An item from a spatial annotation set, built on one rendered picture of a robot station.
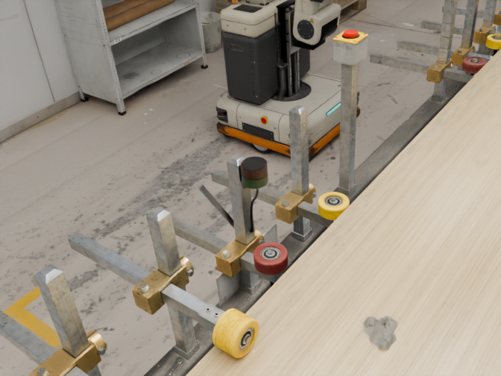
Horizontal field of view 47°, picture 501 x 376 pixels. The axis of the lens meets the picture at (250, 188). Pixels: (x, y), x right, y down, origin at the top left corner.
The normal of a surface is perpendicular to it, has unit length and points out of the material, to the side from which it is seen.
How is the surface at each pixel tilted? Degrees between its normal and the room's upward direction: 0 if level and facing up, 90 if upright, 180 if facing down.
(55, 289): 90
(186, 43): 90
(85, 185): 0
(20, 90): 90
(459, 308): 0
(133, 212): 0
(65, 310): 90
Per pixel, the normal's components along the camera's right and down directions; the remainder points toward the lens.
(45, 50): 0.79, 0.31
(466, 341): -0.07, -0.81
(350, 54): -0.61, 0.50
